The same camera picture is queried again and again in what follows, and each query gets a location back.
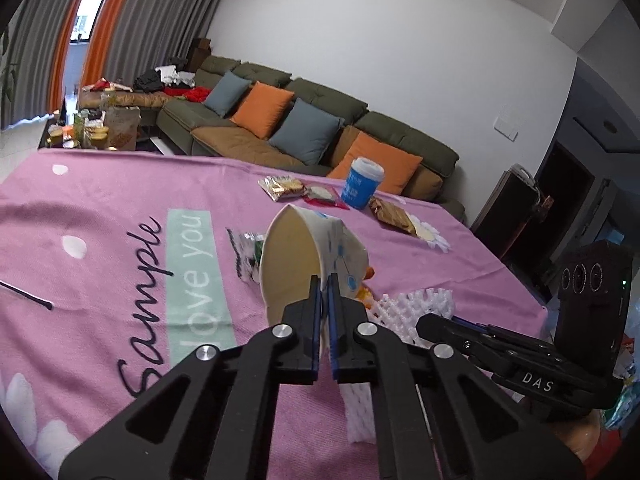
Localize white foam fruit net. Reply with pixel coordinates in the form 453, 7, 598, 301
340, 288, 456, 444

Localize paper cup with blue dandelions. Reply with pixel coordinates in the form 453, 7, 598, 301
259, 202, 370, 328

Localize person's right hand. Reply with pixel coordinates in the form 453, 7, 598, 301
519, 393, 609, 463

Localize pink floral tablecloth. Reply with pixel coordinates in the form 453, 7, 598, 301
1, 150, 547, 479

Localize brown snack bag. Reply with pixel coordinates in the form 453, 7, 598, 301
369, 197, 418, 237

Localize clear packaged biscuits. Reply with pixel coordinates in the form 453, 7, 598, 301
258, 176, 306, 202

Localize red packaged cake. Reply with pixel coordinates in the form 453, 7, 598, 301
303, 184, 349, 210

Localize blue white lidded cup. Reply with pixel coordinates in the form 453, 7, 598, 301
341, 157, 385, 210

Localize orange cushion near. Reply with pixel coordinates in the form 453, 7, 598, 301
328, 127, 423, 195

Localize orange cushion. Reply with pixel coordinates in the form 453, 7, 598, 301
328, 127, 423, 195
231, 81, 295, 140

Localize brown seat cushion cover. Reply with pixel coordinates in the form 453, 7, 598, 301
191, 127, 303, 168

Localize grey blue cushion near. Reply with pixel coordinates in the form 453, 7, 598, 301
268, 99, 344, 166

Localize grey blue cushion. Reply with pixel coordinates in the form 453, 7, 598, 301
268, 99, 344, 166
203, 72, 252, 117

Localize cluttered coffee table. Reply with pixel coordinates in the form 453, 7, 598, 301
38, 88, 169, 153

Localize green sectional sofa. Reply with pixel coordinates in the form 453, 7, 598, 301
156, 56, 464, 219

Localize orange cushion far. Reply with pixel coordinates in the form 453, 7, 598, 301
231, 81, 295, 140

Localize grey blue cushion far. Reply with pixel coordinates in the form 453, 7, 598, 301
203, 72, 252, 117

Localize pile of clothes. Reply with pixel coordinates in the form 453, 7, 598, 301
78, 65, 212, 110

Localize grey orange curtain right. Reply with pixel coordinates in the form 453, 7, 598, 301
80, 0, 220, 86

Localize grey orange curtain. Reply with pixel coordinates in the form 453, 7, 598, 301
80, 0, 220, 86
1, 0, 81, 128

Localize grey orange curtain left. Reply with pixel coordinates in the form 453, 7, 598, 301
1, 0, 81, 128

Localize white wall switch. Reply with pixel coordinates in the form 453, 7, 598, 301
492, 117, 518, 142

